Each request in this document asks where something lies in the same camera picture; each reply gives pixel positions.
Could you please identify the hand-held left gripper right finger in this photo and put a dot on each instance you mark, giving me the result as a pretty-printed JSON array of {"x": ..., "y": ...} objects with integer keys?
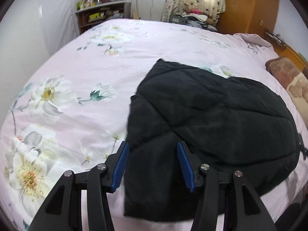
[{"x": 186, "y": 170}]

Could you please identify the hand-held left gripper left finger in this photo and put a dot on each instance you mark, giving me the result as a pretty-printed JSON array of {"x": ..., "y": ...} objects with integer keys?
[{"x": 119, "y": 170}]

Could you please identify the black hooded puffer jacket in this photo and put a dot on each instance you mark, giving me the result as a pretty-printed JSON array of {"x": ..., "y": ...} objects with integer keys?
[{"x": 211, "y": 115}]

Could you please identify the pile of clothes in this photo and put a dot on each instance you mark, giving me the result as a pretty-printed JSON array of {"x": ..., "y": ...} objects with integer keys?
[{"x": 197, "y": 19}]

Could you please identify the teddy bear print pillow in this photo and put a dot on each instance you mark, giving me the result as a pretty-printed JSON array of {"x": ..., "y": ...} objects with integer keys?
[{"x": 293, "y": 81}]

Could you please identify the wooden headboard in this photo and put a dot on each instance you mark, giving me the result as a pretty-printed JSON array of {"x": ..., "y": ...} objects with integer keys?
[{"x": 291, "y": 53}]

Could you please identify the bed with pink floral sheet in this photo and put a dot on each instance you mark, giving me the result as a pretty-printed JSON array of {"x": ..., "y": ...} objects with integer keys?
[{"x": 96, "y": 60}]

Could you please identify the pink crumpled duvet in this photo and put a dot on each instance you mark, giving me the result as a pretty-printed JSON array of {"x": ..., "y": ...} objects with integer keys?
[{"x": 252, "y": 41}]

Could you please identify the black box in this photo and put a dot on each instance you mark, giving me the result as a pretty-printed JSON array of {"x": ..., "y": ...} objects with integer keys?
[{"x": 176, "y": 19}]

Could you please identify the wooden wardrobe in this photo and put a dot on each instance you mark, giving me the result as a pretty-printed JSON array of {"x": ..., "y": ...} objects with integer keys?
[{"x": 247, "y": 7}]

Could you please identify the wooden shelf unit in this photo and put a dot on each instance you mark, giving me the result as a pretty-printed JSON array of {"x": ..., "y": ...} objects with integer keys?
[{"x": 101, "y": 16}]

